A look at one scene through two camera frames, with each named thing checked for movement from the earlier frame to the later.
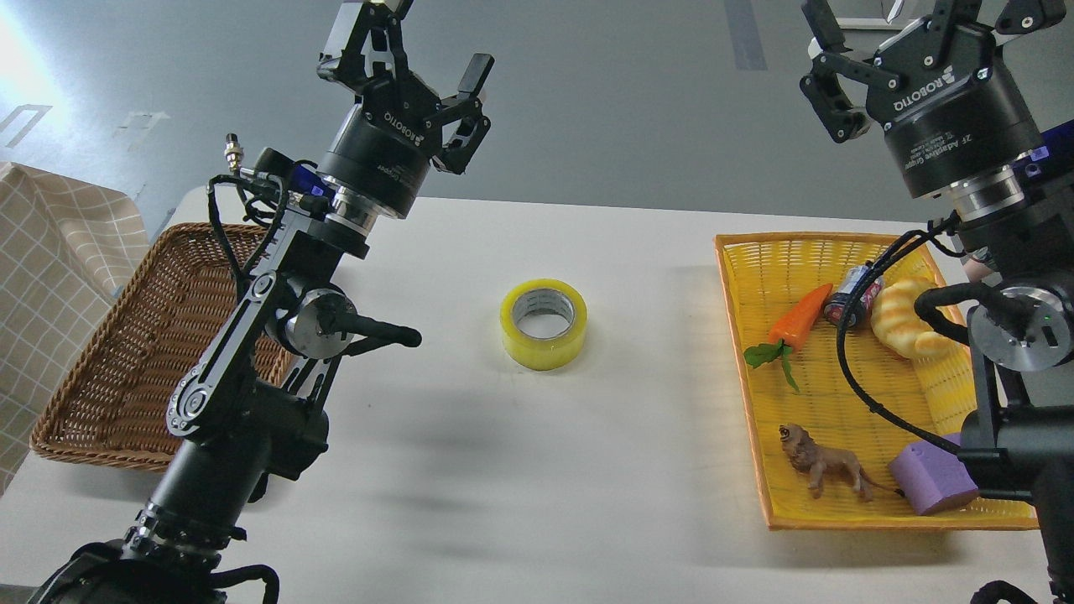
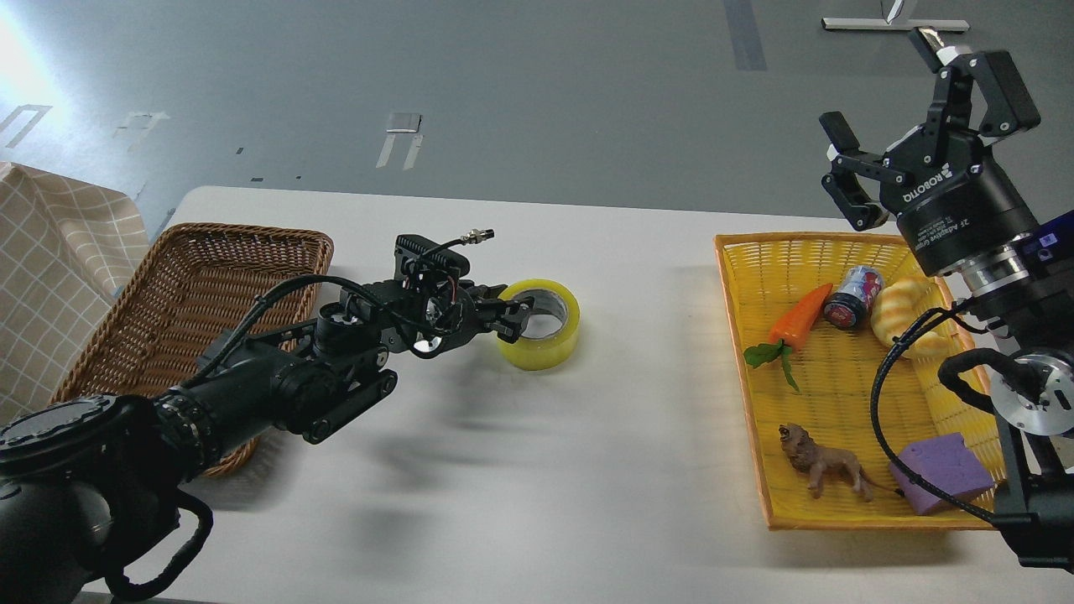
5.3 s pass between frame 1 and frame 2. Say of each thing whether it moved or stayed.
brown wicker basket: stayed
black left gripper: moved
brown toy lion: stayed
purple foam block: stayed
